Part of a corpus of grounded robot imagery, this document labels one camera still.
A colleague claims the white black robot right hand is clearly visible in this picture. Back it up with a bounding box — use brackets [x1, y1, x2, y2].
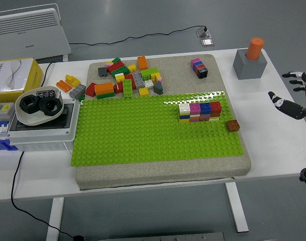
[268, 71, 306, 144]

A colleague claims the black square toy brick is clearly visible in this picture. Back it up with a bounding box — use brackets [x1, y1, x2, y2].
[197, 67, 210, 80]

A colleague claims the lime green toy brick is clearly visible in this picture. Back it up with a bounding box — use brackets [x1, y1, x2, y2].
[140, 67, 159, 81]

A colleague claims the green studded baseplate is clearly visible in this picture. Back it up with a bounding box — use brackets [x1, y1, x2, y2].
[70, 90, 245, 167]

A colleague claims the grey long toy brick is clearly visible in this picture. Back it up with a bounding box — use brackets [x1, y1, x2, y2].
[132, 71, 146, 89]
[68, 83, 87, 99]

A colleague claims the orange long toy brick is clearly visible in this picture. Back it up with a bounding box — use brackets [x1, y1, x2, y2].
[137, 56, 149, 71]
[55, 79, 70, 93]
[93, 82, 115, 96]

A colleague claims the red long toy brick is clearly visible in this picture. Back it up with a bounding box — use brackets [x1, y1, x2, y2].
[107, 60, 126, 74]
[124, 73, 137, 91]

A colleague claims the green long toy brick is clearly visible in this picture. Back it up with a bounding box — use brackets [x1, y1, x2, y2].
[122, 79, 134, 98]
[111, 66, 130, 78]

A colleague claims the green flat toy brick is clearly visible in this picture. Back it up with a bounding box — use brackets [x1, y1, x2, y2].
[96, 92, 117, 100]

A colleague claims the red slope toy brick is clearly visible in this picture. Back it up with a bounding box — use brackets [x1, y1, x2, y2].
[85, 82, 98, 97]

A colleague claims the yellow long toy brick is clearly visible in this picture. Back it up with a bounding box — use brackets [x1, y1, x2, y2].
[64, 74, 81, 88]

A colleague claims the grey block holder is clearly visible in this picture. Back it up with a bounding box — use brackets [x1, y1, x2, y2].
[232, 48, 269, 80]

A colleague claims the orange cylinder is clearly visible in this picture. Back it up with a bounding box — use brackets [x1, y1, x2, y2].
[245, 37, 265, 61]

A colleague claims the closed metal floor socket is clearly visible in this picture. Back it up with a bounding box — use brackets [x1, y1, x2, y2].
[200, 38, 216, 48]

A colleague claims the white table leg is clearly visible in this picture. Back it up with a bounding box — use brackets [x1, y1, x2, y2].
[45, 197, 65, 241]
[225, 182, 250, 234]

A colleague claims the open metal floor socket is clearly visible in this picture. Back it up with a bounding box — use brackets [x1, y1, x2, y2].
[195, 25, 212, 39]

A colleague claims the dark grey slope brick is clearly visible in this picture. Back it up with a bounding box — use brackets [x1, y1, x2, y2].
[153, 81, 164, 95]

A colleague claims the grey-brown foam mat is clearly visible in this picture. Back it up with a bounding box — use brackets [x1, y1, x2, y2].
[74, 54, 252, 192]

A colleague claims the large black hex nut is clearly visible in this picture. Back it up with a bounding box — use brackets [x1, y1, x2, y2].
[19, 94, 41, 114]
[38, 96, 62, 117]

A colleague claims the small black terminal block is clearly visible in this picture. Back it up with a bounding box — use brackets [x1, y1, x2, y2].
[36, 88, 56, 98]

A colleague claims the white plastic bowl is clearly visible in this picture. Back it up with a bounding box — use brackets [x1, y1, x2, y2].
[15, 86, 64, 127]

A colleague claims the white panel heater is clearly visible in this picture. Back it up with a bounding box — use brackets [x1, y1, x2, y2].
[0, 3, 72, 62]

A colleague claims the yellow white tissue box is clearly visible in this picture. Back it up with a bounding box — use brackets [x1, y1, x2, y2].
[0, 57, 44, 104]

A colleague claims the grey push-button box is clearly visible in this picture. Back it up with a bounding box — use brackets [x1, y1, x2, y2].
[0, 102, 17, 122]

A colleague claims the black floor cable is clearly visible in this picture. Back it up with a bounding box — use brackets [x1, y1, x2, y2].
[68, 25, 207, 47]

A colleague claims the thin white cable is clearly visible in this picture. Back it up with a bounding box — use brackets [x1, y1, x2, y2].
[63, 141, 73, 156]

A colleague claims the grey electrical enclosure box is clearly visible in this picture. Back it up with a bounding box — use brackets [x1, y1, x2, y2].
[7, 97, 81, 153]

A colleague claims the black power cable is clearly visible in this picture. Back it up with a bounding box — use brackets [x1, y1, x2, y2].
[11, 61, 79, 238]

